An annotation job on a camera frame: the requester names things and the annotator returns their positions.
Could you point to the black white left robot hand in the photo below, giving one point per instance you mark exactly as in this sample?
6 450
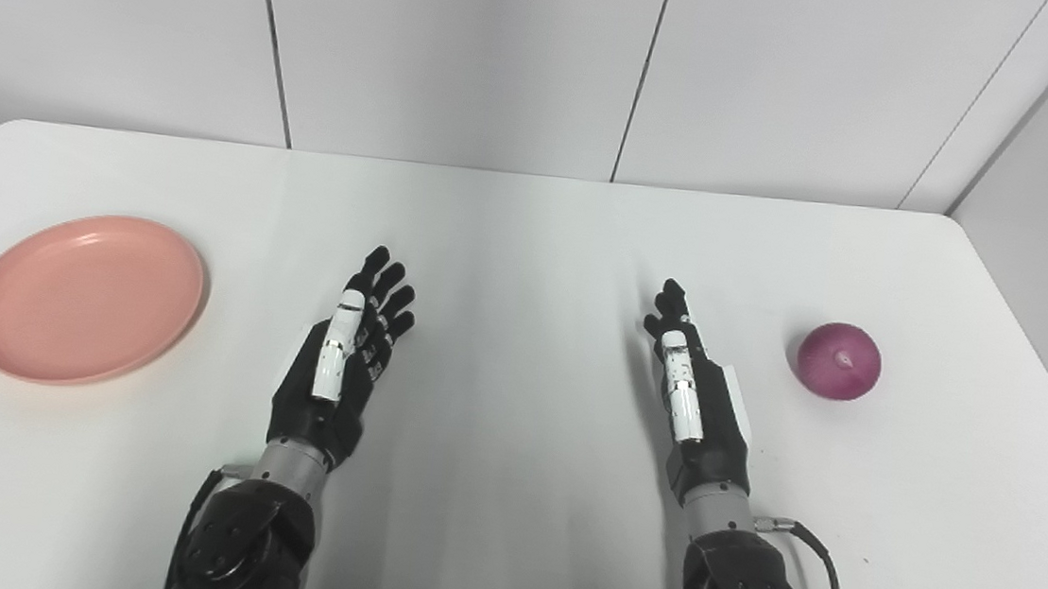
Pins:
301 398

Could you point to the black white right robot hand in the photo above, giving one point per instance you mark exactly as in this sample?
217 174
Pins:
716 425

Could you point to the purple red onion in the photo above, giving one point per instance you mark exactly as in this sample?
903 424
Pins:
839 362

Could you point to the pink round plate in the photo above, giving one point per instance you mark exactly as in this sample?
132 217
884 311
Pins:
87 299

